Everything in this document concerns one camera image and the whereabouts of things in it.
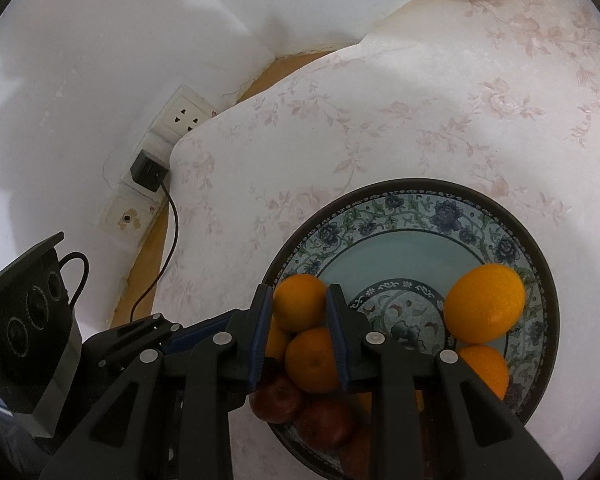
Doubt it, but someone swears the large yellow orange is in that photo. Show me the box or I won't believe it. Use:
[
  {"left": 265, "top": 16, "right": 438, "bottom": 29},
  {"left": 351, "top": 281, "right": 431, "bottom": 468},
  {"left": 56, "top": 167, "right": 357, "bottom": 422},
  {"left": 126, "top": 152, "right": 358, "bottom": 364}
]
[{"left": 457, "top": 344, "right": 509, "bottom": 400}]

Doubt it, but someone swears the small orange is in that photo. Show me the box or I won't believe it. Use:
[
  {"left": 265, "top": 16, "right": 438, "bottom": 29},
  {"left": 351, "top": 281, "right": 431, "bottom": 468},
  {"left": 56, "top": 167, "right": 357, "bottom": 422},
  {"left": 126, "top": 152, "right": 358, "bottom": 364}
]
[{"left": 273, "top": 274, "right": 327, "bottom": 333}]

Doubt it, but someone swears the small red apple with stem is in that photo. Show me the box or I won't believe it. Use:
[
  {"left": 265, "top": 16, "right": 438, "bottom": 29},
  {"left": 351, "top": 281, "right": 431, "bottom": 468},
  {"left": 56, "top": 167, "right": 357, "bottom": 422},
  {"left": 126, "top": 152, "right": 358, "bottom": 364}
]
[{"left": 294, "top": 398, "right": 354, "bottom": 452}]

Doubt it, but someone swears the large orange pile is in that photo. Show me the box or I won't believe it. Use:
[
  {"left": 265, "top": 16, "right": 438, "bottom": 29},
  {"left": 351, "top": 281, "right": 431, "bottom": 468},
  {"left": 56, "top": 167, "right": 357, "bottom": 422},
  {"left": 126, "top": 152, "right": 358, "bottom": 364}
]
[{"left": 443, "top": 263, "right": 526, "bottom": 344}]

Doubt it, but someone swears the black power adapter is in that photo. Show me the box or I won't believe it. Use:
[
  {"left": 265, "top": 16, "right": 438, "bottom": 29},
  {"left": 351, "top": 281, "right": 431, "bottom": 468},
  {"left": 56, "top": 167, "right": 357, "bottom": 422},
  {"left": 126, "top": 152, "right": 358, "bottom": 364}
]
[{"left": 130, "top": 150, "right": 169, "bottom": 193}]

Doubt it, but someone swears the blue floral ceramic plate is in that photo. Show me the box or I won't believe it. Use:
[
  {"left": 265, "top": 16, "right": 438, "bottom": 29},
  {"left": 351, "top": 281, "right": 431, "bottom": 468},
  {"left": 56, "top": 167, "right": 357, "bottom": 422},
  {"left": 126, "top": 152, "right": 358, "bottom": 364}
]
[{"left": 264, "top": 179, "right": 559, "bottom": 422}]

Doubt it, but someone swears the white floral table cover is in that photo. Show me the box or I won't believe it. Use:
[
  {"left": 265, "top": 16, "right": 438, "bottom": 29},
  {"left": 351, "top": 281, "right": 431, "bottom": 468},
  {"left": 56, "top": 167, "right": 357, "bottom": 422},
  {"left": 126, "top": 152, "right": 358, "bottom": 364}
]
[{"left": 154, "top": 0, "right": 600, "bottom": 479}]

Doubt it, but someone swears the black camera module on gripper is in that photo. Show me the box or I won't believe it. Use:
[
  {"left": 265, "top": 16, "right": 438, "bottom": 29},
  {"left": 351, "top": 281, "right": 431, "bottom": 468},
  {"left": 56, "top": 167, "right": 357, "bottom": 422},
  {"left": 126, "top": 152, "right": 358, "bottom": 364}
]
[{"left": 0, "top": 232, "right": 90, "bottom": 414}]

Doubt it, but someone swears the white coax wall plate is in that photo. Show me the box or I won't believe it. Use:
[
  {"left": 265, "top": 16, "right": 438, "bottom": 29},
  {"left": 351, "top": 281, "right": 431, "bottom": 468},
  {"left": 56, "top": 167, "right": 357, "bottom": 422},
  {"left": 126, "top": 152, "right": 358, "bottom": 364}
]
[{"left": 98, "top": 188, "right": 160, "bottom": 246}]

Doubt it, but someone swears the black power cable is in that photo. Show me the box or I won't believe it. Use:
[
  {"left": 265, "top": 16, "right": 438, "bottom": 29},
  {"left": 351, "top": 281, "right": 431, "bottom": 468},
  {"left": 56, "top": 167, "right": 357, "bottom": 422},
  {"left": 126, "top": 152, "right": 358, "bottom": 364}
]
[{"left": 130, "top": 181, "right": 181, "bottom": 323}]

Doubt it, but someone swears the white wall socket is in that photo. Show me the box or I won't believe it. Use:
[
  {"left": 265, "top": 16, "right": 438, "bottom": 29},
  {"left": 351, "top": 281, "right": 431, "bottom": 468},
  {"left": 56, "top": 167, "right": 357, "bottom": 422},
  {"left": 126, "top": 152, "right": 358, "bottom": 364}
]
[{"left": 150, "top": 86, "right": 218, "bottom": 144}]

